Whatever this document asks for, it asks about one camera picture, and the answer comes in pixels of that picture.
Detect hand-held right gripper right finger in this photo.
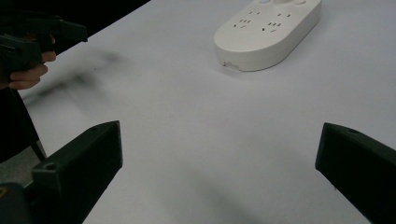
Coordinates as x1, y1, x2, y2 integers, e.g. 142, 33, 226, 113
315, 122, 396, 224

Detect white power strip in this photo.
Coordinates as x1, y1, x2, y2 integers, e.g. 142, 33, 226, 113
213, 0, 323, 73

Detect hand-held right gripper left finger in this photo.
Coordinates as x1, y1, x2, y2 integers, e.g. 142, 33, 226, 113
27, 120, 123, 224

